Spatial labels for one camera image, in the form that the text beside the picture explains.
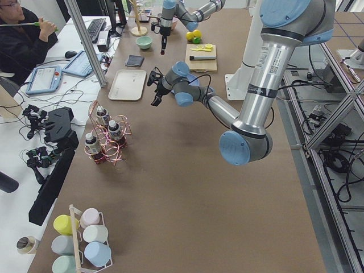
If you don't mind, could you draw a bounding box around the blue plate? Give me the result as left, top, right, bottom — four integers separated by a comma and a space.
171, 73, 200, 94

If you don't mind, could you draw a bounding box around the pink bowl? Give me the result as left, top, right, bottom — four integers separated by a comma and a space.
171, 18, 179, 30

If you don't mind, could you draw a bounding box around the green bowl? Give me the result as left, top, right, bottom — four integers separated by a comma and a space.
136, 36, 153, 49

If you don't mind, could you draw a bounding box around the lower whole lemon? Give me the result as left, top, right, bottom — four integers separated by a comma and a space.
185, 32, 195, 41

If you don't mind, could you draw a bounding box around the wooden mug tree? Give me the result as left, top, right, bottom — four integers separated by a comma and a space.
129, 0, 148, 37

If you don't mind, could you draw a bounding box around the green lime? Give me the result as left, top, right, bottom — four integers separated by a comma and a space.
192, 37, 201, 44

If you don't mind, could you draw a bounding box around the cream rabbit tray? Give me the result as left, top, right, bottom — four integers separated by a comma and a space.
108, 69, 147, 101

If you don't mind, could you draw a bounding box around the grey folded cloth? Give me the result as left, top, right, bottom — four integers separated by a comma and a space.
125, 55, 144, 67

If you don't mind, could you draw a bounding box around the yellow plastic knife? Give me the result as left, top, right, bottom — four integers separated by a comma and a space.
190, 47, 213, 52

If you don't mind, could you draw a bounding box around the lower left bottle in rack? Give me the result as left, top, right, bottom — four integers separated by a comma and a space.
107, 119, 127, 148

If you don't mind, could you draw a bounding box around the bottle in rack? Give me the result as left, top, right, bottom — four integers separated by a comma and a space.
85, 133, 105, 164
96, 105, 110, 127
107, 119, 127, 148

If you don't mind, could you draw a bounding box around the wooden cutting board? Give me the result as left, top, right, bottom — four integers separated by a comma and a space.
185, 44, 217, 72

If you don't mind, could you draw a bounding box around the top bottle in rack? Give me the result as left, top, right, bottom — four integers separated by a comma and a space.
96, 105, 110, 127

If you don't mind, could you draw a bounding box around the black keyboard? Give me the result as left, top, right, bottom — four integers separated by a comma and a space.
87, 18, 106, 44

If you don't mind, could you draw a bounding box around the lower right bottle in rack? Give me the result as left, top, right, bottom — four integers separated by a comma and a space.
85, 133, 105, 164

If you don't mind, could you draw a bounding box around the blue teach pendant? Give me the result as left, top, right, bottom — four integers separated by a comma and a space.
62, 51, 93, 77
26, 65, 62, 95

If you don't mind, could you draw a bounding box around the black computer mouse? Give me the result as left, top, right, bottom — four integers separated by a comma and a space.
64, 51, 78, 59

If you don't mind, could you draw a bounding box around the pink cup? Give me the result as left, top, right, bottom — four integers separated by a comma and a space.
80, 208, 100, 229

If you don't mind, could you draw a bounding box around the seated person in black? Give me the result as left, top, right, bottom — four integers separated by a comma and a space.
1, 1, 57, 85

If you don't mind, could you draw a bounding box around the white cup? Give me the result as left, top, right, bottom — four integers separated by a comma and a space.
82, 225, 109, 243

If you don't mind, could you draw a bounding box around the yellow cup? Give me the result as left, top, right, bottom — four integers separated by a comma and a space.
53, 214, 72, 235

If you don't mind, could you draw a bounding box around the blue cup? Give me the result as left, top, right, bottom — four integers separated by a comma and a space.
84, 241, 111, 267

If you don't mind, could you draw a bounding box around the grey cup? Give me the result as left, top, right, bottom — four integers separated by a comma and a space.
51, 235, 74, 255

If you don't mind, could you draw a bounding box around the mint green cup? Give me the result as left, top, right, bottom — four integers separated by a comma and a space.
52, 255, 76, 273

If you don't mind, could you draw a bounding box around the tape roll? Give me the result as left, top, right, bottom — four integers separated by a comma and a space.
16, 236, 40, 254

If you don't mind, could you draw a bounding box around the copper wire bottle rack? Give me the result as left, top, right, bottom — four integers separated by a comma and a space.
84, 101, 132, 166

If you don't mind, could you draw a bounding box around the aluminium frame post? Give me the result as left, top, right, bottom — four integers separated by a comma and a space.
64, 0, 107, 88

